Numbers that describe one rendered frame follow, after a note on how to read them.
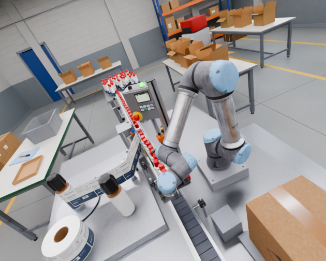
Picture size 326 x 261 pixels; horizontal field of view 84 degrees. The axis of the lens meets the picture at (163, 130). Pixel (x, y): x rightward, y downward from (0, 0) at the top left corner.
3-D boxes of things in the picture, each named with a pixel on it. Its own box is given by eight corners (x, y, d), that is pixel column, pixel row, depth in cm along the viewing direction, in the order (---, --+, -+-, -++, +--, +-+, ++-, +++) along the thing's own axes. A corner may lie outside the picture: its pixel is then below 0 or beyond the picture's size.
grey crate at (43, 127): (42, 128, 302) (33, 117, 290) (64, 118, 306) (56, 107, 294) (31, 147, 252) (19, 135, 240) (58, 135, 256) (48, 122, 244)
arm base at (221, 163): (202, 161, 118) (198, 149, 113) (221, 150, 121) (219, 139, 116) (216, 174, 105) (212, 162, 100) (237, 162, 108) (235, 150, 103)
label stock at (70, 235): (84, 221, 110) (70, 208, 103) (101, 240, 97) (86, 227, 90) (54, 253, 100) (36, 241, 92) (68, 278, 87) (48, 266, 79)
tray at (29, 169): (24, 165, 214) (21, 163, 212) (43, 156, 217) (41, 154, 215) (14, 185, 186) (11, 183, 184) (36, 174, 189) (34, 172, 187)
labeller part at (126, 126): (116, 127, 143) (115, 126, 142) (128, 120, 144) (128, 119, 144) (118, 134, 131) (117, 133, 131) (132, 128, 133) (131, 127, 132)
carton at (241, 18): (230, 29, 468) (228, 12, 448) (245, 23, 469) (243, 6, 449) (238, 29, 435) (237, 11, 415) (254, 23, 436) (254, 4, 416)
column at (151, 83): (179, 169, 128) (144, 80, 92) (184, 165, 128) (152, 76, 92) (181, 172, 124) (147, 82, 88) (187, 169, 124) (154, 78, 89)
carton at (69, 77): (63, 86, 570) (56, 75, 550) (67, 82, 610) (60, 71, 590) (75, 81, 570) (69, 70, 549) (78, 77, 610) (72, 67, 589)
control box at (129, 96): (140, 113, 113) (127, 85, 103) (165, 109, 107) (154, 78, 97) (134, 122, 105) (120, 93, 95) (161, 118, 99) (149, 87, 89)
